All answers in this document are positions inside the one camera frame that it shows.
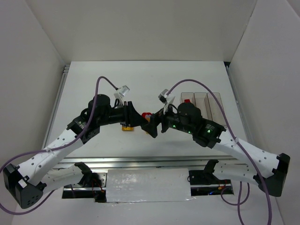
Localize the yellow lego brick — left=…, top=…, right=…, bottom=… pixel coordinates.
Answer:
left=121, top=125, right=134, bottom=131

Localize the red flower lego piece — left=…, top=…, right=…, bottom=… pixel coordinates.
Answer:
left=142, top=112, right=152, bottom=122

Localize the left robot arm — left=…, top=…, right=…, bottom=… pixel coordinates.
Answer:
left=3, top=94, right=147, bottom=209

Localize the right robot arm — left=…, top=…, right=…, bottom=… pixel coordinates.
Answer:
left=142, top=103, right=290, bottom=197

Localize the middle clear container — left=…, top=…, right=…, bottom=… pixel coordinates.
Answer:
left=194, top=92, right=211, bottom=119

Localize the right clear container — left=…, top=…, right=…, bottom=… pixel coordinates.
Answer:
left=208, top=93, right=227, bottom=128

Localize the white foil cover plate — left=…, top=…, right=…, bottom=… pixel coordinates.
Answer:
left=106, top=168, right=192, bottom=203

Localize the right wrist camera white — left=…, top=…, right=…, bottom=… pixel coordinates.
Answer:
left=158, top=89, right=175, bottom=114

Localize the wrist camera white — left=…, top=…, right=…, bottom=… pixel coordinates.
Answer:
left=114, top=85, right=130, bottom=105
left=158, top=89, right=175, bottom=114

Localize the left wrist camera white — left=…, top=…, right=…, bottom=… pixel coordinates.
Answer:
left=114, top=85, right=130, bottom=105

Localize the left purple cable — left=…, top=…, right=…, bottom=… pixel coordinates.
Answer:
left=0, top=76, right=118, bottom=215

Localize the purple cable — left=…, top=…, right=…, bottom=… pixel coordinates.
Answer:
left=0, top=76, right=118, bottom=215
left=164, top=79, right=274, bottom=225

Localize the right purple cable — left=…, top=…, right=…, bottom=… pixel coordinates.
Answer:
left=164, top=79, right=274, bottom=225

